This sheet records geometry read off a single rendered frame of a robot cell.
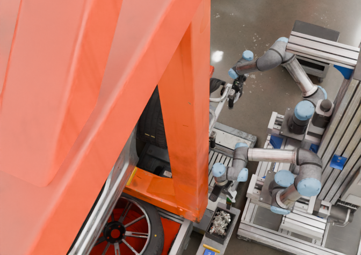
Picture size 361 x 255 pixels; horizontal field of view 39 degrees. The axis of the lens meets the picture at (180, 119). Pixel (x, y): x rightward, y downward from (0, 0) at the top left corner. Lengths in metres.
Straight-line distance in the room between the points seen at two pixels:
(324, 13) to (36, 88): 4.83
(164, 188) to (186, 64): 1.70
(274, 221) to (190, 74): 2.26
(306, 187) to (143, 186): 1.24
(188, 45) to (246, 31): 3.29
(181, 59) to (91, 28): 1.34
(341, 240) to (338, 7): 2.35
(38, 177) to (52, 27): 0.14
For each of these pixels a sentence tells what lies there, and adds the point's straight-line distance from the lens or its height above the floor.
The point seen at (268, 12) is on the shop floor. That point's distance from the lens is 5.14.
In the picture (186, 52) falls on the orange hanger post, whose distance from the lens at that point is 1.74.
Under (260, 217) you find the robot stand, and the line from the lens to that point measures 3.93.
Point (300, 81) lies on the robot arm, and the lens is 3.39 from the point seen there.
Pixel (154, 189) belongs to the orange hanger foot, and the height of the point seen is 0.73.
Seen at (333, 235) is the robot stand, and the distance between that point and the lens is 3.98.
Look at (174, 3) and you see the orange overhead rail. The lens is 0.60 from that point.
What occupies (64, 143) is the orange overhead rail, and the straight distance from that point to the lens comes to 0.48.
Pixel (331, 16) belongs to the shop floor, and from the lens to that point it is 5.21.
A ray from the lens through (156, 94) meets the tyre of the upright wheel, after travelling 3.26.
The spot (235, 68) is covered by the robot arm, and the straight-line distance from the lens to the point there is 3.52.
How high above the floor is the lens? 3.95
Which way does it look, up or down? 62 degrees down
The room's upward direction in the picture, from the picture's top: 5 degrees counter-clockwise
